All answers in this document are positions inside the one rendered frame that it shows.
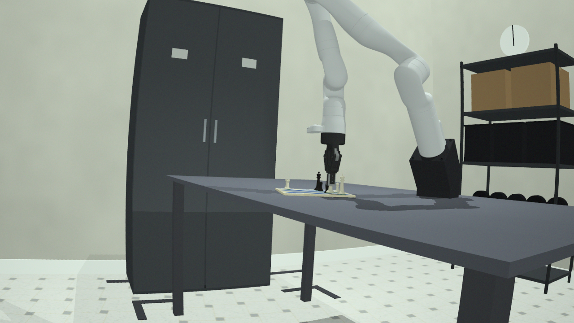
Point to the blue and cream chessboard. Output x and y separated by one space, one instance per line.
309 192

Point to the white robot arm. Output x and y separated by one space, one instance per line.
409 76

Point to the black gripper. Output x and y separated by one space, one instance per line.
332 156

